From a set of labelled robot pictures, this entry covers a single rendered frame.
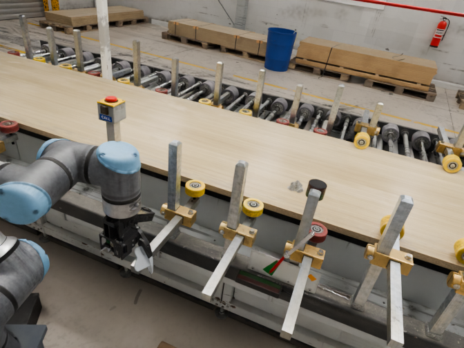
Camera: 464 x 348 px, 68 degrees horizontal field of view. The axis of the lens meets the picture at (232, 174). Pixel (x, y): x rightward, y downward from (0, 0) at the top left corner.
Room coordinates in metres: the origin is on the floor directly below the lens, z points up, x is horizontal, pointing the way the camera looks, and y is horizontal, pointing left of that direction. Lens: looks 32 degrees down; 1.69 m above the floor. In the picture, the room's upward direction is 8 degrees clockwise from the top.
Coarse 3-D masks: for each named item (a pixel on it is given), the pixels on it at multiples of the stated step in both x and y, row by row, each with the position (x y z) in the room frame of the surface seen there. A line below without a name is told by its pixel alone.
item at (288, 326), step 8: (304, 256) 0.87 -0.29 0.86; (304, 264) 0.83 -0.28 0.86; (304, 272) 0.79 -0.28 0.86; (296, 280) 0.76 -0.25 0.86; (304, 280) 0.76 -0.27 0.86; (296, 288) 0.73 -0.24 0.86; (296, 296) 0.69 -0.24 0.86; (296, 304) 0.66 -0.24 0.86; (288, 312) 0.63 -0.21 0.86; (296, 312) 0.64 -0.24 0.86; (288, 320) 0.61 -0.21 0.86; (288, 328) 0.58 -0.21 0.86; (280, 336) 0.58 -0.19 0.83; (288, 336) 0.57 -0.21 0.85
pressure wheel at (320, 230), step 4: (312, 224) 0.99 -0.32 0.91; (316, 224) 0.99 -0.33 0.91; (320, 224) 0.99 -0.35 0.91; (312, 228) 0.97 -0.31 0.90; (316, 228) 0.96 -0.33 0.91; (320, 228) 0.98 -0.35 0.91; (324, 228) 0.98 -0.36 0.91; (316, 232) 0.95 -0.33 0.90; (320, 232) 0.95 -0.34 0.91; (324, 232) 0.95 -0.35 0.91; (316, 236) 0.93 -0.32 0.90; (320, 236) 0.93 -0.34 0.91; (324, 236) 0.93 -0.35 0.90; (312, 240) 0.93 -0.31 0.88; (316, 240) 0.93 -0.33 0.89; (320, 240) 0.93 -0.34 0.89; (324, 240) 0.94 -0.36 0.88
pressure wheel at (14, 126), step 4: (8, 120) 1.47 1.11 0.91; (12, 120) 1.48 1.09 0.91; (0, 124) 1.42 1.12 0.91; (4, 124) 1.43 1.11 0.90; (8, 124) 1.44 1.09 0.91; (12, 124) 1.44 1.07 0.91; (16, 124) 1.44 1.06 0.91; (0, 128) 1.41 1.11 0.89; (4, 128) 1.40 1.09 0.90; (8, 128) 1.41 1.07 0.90; (12, 128) 1.42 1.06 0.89; (16, 128) 1.44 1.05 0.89; (4, 132) 1.40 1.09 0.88; (8, 132) 1.41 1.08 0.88; (12, 132) 1.42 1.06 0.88
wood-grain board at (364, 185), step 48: (0, 96) 1.76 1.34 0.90; (48, 96) 1.85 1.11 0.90; (96, 96) 1.95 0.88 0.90; (144, 96) 2.05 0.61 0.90; (96, 144) 1.37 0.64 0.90; (144, 144) 1.43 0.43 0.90; (192, 144) 1.49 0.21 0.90; (240, 144) 1.56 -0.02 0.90; (288, 144) 1.64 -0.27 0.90; (336, 144) 1.72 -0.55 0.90; (288, 192) 1.19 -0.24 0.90; (336, 192) 1.24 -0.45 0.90; (384, 192) 1.29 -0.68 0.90; (432, 192) 1.35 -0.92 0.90; (432, 240) 1.00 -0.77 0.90
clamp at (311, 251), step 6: (288, 240) 0.93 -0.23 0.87; (294, 240) 0.93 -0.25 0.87; (288, 246) 0.90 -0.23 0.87; (306, 246) 0.91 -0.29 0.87; (312, 246) 0.91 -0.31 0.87; (294, 252) 0.88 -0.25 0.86; (300, 252) 0.88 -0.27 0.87; (306, 252) 0.88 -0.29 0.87; (312, 252) 0.88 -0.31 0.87; (324, 252) 0.89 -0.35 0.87; (294, 258) 0.88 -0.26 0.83; (300, 258) 0.87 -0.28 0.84; (318, 258) 0.86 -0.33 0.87; (312, 264) 0.86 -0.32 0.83; (318, 264) 0.86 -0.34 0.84
